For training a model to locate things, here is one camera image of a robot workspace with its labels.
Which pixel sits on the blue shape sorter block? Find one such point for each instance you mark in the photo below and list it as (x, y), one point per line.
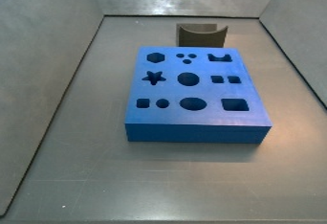
(193, 95)

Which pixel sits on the dark grey curved holder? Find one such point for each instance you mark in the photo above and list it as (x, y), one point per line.
(201, 35)

